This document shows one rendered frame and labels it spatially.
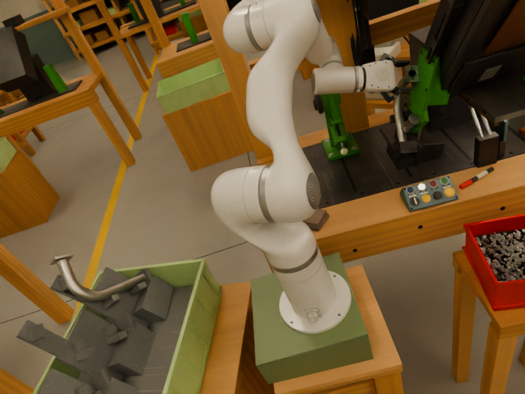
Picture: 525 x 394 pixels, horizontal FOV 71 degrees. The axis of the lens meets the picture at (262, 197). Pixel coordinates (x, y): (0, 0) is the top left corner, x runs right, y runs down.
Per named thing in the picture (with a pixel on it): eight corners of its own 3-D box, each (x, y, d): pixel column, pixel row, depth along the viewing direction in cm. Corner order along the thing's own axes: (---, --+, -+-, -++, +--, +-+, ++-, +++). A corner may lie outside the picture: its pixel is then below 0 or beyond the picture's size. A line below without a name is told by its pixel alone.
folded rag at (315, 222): (330, 216, 126) (328, 209, 124) (319, 232, 122) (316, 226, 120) (305, 209, 132) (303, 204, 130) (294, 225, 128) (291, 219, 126)
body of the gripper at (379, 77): (363, 89, 118) (398, 87, 118) (360, 59, 119) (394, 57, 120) (357, 98, 126) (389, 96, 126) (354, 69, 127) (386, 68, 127)
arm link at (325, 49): (284, 1, 107) (320, 66, 132) (291, 41, 101) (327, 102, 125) (313, -14, 104) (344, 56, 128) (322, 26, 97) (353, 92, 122)
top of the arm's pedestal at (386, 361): (403, 371, 90) (402, 364, 88) (278, 401, 94) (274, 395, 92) (363, 271, 116) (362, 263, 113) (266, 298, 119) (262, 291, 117)
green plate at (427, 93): (444, 121, 122) (464, 55, 109) (420, 122, 122) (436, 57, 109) (430, 106, 131) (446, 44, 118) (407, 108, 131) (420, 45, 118)
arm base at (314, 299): (356, 327, 86) (337, 277, 76) (279, 339, 91) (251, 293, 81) (346, 266, 101) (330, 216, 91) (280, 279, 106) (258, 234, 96)
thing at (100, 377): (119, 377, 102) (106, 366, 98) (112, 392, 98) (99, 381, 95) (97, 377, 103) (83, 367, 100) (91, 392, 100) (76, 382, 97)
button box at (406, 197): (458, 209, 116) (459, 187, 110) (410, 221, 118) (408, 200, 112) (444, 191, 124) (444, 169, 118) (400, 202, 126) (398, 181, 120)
